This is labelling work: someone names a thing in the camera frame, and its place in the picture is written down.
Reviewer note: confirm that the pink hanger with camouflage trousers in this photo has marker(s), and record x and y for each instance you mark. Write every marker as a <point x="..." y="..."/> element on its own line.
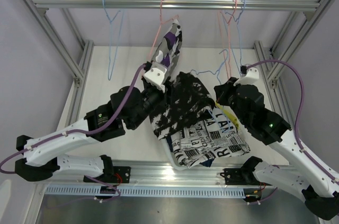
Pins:
<point x="161" y="23"/>

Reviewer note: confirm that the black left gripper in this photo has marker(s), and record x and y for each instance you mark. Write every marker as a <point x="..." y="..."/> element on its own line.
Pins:
<point x="163" y="95"/>

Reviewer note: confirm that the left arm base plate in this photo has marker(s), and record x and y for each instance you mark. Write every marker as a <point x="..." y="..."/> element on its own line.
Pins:
<point x="118" y="174"/>

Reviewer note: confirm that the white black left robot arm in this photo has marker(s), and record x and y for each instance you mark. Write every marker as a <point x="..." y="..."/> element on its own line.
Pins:
<point x="48" y="156"/>

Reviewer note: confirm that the aluminium frame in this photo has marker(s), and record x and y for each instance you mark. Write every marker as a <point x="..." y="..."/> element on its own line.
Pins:
<point x="316" y="8"/>

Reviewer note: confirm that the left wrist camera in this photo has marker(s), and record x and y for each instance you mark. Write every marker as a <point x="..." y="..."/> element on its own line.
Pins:
<point x="156" y="74"/>

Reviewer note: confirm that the yellow trousers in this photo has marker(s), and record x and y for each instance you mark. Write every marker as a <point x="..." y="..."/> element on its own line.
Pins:
<point x="229" y="115"/>

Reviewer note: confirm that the light blue wire hanger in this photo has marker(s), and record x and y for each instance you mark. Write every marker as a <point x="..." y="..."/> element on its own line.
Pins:
<point x="115" y="32"/>

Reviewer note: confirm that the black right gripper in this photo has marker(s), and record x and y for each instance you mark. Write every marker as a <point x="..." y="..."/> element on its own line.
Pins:
<point x="222" y="90"/>

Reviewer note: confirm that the newsprint patterned trousers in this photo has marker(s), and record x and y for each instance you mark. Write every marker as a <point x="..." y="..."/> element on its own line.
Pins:
<point x="207" y="140"/>

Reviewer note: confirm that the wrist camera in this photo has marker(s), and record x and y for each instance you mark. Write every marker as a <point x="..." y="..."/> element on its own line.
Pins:
<point x="249" y="76"/>
<point x="156" y="74"/>

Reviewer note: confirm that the blue hanger with navy trousers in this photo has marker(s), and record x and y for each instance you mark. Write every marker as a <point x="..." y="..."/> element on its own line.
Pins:
<point x="237" y="21"/>

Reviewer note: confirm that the pink hanger with newsprint trousers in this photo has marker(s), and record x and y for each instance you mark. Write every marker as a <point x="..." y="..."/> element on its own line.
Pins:
<point x="226" y="22"/>

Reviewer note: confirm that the purple camouflage trousers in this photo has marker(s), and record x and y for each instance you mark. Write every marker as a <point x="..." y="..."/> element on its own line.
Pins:
<point x="168" y="52"/>

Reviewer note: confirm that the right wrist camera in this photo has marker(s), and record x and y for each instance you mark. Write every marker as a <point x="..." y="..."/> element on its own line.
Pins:
<point x="249" y="76"/>

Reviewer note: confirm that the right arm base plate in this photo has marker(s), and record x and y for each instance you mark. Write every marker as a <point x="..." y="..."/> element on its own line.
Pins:
<point x="239" y="176"/>

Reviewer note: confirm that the black white patterned trousers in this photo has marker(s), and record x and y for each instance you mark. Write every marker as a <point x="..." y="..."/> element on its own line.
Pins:
<point x="191" y="102"/>

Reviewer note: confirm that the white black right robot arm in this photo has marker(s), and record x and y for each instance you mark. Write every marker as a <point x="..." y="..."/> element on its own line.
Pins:
<point x="316" y="185"/>

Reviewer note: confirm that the slotted cable duct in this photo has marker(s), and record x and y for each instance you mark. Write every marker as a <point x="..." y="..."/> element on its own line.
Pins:
<point x="165" y="192"/>

